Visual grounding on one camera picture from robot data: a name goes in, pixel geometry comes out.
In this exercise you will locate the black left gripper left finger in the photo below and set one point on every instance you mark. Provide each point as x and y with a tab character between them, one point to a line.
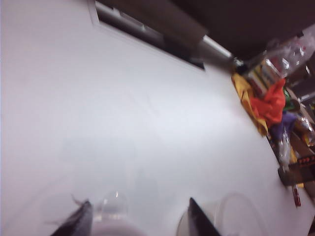
76	221

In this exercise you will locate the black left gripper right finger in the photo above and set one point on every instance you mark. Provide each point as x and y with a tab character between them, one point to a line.
199	218

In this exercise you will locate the clear lid with pink seal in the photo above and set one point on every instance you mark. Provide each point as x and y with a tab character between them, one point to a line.
110	228

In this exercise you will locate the round clear plastic box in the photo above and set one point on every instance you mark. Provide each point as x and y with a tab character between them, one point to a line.
236	216

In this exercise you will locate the purple cloth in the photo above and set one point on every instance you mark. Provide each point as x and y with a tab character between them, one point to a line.
283	125

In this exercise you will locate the orange-red cloth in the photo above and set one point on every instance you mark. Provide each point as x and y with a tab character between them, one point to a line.
270	105

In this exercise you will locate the yellow cloth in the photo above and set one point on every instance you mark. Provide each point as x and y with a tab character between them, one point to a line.
242	86

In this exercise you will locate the printed plastic snack bag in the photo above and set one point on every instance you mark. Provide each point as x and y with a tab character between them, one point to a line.
283	56

